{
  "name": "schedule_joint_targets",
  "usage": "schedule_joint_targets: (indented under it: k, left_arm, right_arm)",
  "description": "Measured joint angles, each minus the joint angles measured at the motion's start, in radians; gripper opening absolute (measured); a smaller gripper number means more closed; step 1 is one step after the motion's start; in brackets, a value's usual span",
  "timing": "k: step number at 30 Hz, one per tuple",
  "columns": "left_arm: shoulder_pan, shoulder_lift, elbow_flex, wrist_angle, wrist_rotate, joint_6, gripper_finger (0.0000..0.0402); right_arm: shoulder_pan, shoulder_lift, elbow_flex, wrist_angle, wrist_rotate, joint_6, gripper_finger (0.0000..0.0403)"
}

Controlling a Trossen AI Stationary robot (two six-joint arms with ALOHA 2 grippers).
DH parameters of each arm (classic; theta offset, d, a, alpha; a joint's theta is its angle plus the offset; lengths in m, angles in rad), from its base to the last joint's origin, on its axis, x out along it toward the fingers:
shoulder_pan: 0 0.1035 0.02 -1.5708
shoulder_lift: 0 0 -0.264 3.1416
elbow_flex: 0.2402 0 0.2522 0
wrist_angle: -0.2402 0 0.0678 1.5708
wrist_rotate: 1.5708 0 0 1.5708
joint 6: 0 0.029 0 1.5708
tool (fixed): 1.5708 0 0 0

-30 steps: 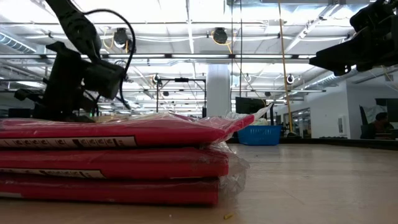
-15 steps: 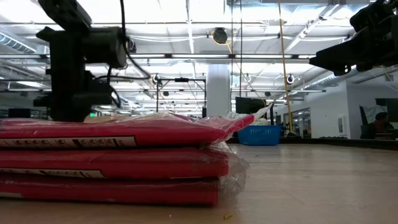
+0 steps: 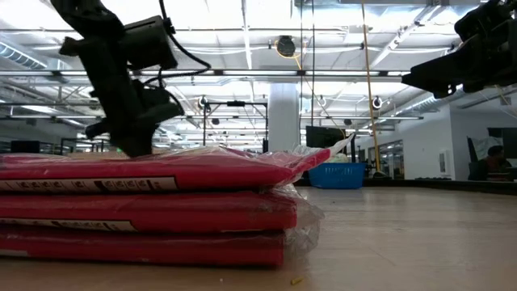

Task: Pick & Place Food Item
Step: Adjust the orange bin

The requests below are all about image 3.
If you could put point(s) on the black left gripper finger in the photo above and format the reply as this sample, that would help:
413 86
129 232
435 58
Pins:
124 146
145 141

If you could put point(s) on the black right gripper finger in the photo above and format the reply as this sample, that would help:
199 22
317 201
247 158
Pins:
436 72
444 92

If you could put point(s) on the red popcorn package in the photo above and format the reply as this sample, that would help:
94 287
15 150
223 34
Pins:
141 246
161 210
161 169

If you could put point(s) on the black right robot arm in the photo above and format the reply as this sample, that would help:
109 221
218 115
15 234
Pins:
484 16

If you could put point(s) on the person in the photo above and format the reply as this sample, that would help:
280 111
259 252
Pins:
494 161

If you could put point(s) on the black background monitor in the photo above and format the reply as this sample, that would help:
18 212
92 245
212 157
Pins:
24 146

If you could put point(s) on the blue plastic basket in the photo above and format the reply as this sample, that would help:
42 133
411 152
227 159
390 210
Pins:
337 175

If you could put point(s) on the small yellow crumb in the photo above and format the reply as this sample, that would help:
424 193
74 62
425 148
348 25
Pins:
297 280

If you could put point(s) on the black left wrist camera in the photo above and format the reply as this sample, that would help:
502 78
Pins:
149 42

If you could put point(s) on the black wall screen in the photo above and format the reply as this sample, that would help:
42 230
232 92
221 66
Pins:
509 141

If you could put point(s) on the black metal stand frame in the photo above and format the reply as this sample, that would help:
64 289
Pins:
236 104

